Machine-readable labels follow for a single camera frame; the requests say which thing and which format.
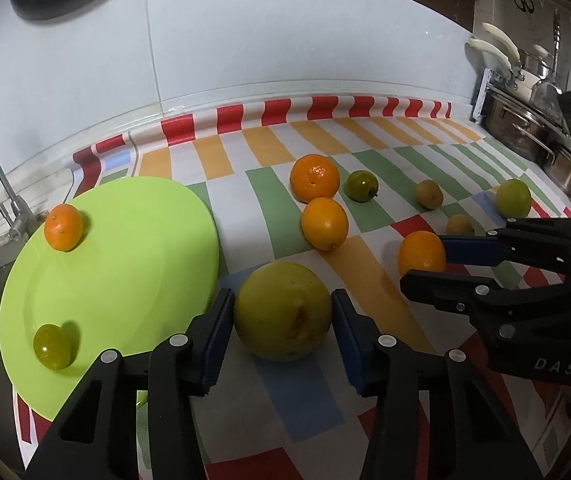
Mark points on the striped colourful tablecloth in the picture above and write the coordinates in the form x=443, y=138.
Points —
x=265, y=185

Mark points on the small green fruit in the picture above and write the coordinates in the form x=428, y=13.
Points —
x=51, y=346
x=362, y=186

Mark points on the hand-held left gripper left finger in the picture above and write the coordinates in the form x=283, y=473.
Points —
x=214, y=340

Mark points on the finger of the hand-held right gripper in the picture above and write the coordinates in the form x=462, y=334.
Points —
x=468, y=250
x=435, y=287

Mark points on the black scissors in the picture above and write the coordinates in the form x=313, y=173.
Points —
x=524, y=3

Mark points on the metal spatula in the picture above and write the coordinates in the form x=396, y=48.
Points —
x=545, y=95

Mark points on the brown kiwi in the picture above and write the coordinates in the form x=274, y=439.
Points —
x=428, y=194

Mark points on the stainless steel pot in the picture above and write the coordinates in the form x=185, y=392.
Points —
x=510, y=125
x=565, y=175

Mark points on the green plastic plate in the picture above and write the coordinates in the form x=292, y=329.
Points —
x=115, y=270

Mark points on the small lidded steel pot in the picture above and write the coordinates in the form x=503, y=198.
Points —
x=535, y=66

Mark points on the green apple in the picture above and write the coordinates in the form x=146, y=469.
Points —
x=513, y=198

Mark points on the orange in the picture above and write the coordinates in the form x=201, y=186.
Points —
x=324, y=223
x=420, y=254
x=314, y=177
x=62, y=227

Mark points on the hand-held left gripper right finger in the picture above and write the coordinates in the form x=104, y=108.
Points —
x=351, y=347

